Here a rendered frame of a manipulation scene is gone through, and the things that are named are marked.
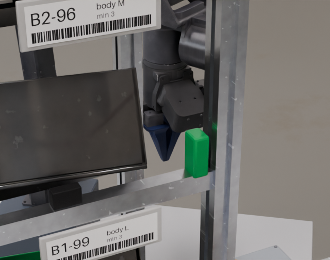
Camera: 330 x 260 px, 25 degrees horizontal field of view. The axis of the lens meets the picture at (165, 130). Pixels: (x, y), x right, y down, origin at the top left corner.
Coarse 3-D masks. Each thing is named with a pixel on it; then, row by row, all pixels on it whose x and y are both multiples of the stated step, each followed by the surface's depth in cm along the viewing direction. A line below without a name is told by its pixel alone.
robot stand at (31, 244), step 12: (96, 180) 129; (84, 192) 125; (0, 204) 122; (12, 204) 122; (72, 228) 118; (24, 240) 121; (36, 240) 120; (0, 252) 123; (12, 252) 122; (24, 252) 122
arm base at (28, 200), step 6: (36, 192) 120; (42, 192) 119; (48, 192) 120; (24, 198) 123; (30, 198) 121; (36, 198) 120; (42, 198) 120; (48, 198) 120; (24, 204) 122; (30, 204) 122; (36, 204) 121
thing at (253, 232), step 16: (144, 208) 157; (176, 208) 157; (176, 224) 152; (192, 224) 152; (240, 224) 152; (256, 224) 152; (272, 224) 152; (288, 224) 152; (304, 224) 152; (176, 240) 147; (192, 240) 147; (240, 240) 147; (256, 240) 147; (272, 240) 147; (288, 240) 147; (304, 240) 147; (160, 256) 142; (176, 256) 142; (192, 256) 142; (304, 256) 142
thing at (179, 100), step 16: (160, 80) 94; (176, 80) 95; (192, 80) 97; (160, 96) 95; (176, 96) 94; (192, 96) 94; (176, 112) 92; (192, 112) 92; (176, 128) 93; (192, 128) 94
